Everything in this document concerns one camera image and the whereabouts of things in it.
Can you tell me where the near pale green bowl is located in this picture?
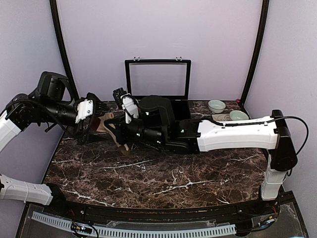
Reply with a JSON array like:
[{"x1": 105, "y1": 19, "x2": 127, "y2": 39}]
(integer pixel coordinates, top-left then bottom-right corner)
[{"x1": 229, "y1": 110, "x2": 249, "y2": 120}]

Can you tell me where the far pale green bowl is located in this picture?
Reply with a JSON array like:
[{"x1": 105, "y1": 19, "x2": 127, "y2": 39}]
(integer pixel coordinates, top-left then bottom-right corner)
[{"x1": 208, "y1": 100, "x2": 226, "y2": 114}]

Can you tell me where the small circuit board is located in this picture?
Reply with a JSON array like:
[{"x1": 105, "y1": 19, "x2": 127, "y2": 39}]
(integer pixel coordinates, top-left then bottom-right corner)
[{"x1": 71, "y1": 223, "x2": 92, "y2": 234}]

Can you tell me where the pale green bowl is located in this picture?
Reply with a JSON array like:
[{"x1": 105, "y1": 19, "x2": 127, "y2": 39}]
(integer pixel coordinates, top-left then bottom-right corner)
[
  {"x1": 229, "y1": 110, "x2": 249, "y2": 120},
  {"x1": 208, "y1": 100, "x2": 226, "y2": 114}
]

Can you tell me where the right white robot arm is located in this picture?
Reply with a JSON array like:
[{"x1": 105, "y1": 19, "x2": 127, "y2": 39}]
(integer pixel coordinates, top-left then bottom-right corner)
[{"x1": 113, "y1": 88, "x2": 298, "y2": 215}]

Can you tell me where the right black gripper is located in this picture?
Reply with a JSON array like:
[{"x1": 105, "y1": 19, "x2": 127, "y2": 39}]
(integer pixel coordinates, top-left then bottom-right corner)
[{"x1": 105, "y1": 113, "x2": 166, "y2": 146}]

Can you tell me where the left black frame post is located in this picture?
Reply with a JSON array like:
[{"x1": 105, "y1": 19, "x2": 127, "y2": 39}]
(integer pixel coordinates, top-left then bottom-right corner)
[{"x1": 49, "y1": 0, "x2": 79, "y2": 100}]

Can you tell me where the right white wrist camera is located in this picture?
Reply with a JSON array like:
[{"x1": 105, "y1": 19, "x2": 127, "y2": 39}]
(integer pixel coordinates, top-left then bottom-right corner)
[{"x1": 120, "y1": 93, "x2": 139, "y2": 124}]

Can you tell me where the right black frame post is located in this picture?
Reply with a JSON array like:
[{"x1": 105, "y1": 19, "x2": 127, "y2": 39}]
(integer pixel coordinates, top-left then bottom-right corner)
[{"x1": 239, "y1": 0, "x2": 270, "y2": 108}]

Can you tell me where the black glass-lid storage box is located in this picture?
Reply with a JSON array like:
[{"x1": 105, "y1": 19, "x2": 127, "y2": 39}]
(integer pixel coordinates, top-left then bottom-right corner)
[{"x1": 125, "y1": 57, "x2": 191, "y2": 120}]

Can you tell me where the white slotted cable duct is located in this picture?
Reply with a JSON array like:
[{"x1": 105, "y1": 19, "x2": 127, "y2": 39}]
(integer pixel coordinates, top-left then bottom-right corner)
[{"x1": 31, "y1": 212, "x2": 237, "y2": 238}]

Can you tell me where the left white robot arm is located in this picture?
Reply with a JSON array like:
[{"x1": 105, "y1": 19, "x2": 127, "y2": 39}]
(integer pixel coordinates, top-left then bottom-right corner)
[{"x1": 0, "y1": 71, "x2": 109, "y2": 216}]

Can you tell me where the floral square plate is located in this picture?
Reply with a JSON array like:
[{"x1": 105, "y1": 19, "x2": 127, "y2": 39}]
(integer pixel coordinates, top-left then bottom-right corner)
[{"x1": 212, "y1": 114, "x2": 231, "y2": 121}]

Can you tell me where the striped brown beige sock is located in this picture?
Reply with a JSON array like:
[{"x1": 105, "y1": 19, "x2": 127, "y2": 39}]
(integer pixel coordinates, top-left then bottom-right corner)
[{"x1": 94, "y1": 113, "x2": 130, "y2": 156}]

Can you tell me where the black frame post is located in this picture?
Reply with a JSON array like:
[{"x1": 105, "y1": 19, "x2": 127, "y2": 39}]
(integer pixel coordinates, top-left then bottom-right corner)
[
  {"x1": 239, "y1": 0, "x2": 270, "y2": 108},
  {"x1": 49, "y1": 0, "x2": 79, "y2": 100}
]

